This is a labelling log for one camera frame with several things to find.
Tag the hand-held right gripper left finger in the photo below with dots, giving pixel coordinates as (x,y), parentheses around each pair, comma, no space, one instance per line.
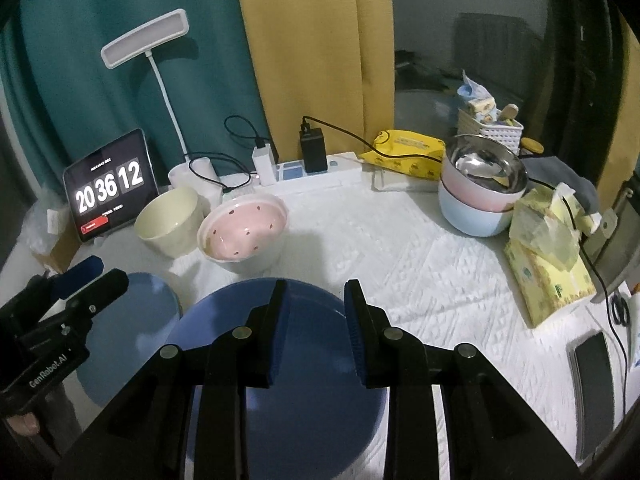
(277,330)

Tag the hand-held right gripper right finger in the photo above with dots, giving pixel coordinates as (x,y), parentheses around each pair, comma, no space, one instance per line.
(352,335)

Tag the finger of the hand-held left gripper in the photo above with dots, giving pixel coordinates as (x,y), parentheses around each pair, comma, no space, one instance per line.
(80,270)
(107,282)

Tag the light blue plate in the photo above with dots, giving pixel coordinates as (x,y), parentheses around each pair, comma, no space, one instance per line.
(135,320)

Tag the cream bowl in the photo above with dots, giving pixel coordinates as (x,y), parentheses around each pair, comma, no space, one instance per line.
(170,230)

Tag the large blue bowl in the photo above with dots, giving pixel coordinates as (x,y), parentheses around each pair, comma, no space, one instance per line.
(310,410)

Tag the pink spotted white bowl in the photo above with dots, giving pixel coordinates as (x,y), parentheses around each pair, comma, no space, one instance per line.
(240,235)

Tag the person's left hand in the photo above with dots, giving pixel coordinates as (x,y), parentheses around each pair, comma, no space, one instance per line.
(22,422)

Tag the cardboard box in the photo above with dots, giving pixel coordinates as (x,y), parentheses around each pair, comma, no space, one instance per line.
(57,255)

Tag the small white box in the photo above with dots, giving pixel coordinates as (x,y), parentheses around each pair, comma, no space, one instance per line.
(54,220)

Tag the clear plastic bag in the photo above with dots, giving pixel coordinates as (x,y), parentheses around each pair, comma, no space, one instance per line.
(40,215)

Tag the tablet with clock display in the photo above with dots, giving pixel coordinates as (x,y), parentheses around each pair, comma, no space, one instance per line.
(107,187)

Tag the white textured tablecloth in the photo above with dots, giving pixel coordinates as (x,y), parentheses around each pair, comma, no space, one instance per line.
(425,285)

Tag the white tissue pack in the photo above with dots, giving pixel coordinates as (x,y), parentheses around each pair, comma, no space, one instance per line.
(400,185)

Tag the white power strip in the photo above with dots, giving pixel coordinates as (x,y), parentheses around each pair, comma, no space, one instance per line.
(340,170)

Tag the white charger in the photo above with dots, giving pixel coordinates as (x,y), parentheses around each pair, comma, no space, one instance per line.
(263,162)

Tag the black charger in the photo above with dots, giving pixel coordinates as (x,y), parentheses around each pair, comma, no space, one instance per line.
(312,152)

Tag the pink steel bowl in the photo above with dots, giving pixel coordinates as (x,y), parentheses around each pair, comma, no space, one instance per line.
(460,185)

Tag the yellow wet wipes pack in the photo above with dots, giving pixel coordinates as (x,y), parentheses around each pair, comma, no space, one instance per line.
(405,152)

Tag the yellow tissue box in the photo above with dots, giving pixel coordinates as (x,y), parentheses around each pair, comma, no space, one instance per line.
(555,285)

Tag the teal curtain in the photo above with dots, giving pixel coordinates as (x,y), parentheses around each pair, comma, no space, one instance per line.
(75,60)

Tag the white desk lamp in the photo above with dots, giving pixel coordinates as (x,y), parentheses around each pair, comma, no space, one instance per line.
(145,35)

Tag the white perforated basket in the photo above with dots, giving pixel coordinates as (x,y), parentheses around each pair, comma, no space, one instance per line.
(492,135)

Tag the black smartphone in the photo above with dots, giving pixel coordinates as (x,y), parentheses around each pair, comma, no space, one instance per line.
(592,390)

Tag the yellow white packet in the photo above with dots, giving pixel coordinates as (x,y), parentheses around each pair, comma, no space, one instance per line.
(482,110)

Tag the small yellow object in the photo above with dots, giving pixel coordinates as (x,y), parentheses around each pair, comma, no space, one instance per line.
(531,145)

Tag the grey cloth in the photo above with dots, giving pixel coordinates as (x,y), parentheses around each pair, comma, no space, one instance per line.
(555,170)

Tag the black scissors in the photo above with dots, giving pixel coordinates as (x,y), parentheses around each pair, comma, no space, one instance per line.
(621,296)

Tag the yellow curtain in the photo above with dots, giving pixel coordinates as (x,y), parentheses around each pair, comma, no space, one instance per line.
(310,60)

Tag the wooden utensil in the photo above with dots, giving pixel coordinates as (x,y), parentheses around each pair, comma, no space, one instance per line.
(509,112)

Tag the grey metal stand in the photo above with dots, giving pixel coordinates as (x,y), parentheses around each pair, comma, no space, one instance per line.
(615,260)

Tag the blue white packet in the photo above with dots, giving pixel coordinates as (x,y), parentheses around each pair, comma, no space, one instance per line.
(475,91)

